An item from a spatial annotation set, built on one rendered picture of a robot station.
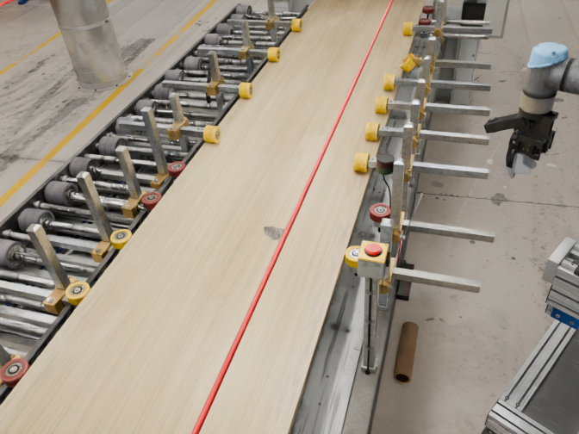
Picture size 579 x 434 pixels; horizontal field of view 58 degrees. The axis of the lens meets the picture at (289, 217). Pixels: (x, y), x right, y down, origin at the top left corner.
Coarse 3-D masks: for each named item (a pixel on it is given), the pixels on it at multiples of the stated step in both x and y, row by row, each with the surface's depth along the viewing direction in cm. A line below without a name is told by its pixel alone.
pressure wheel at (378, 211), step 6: (378, 204) 198; (384, 204) 198; (372, 210) 196; (378, 210) 196; (384, 210) 196; (372, 216) 195; (378, 216) 193; (384, 216) 193; (378, 222) 195; (378, 228) 201
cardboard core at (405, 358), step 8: (408, 328) 253; (416, 328) 255; (408, 336) 250; (416, 336) 252; (400, 344) 249; (408, 344) 246; (400, 352) 244; (408, 352) 243; (400, 360) 241; (408, 360) 240; (400, 368) 237; (408, 368) 237; (400, 376) 241; (408, 376) 235
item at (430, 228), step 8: (376, 224) 199; (416, 224) 195; (424, 224) 194; (432, 224) 194; (424, 232) 195; (432, 232) 194; (440, 232) 192; (448, 232) 191; (456, 232) 190; (464, 232) 189; (472, 232) 189; (480, 232) 188; (488, 232) 188; (480, 240) 189; (488, 240) 188
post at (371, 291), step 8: (376, 280) 139; (368, 288) 142; (376, 288) 141; (368, 296) 144; (376, 296) 143; (368, 304) 146; (376, 304) 145; (368, 312) 148; (376, 312) 147; (368, 320) 150; (376, 320) 150; (368, 328) 152; (376, 328) 154; (368, 336) 154; (376, 336) 157; (368, 344) 156; (376, 344) 162; (368, 352) 159; (368, 360) 161; (376, 360) 167; (368, 368) 164
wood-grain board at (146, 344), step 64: (320, 0) 389; (384, 0) 378; (320, 64) 302; (384, 64) 295; (256, 128) 250; (320, 128) 246; (192, 192) 215; (256, 192) 211; (320, 192) 208; (128, 256) 188; (192, 256) 185; (256, 256) 182; (320, 256) 180; (128, 320) 164; (192, 320) 162; (256, 320) 160; (320, 320) 158; (64, 384) 148; (128, 384) 146; (192, 384) 145; (256, 384) 143
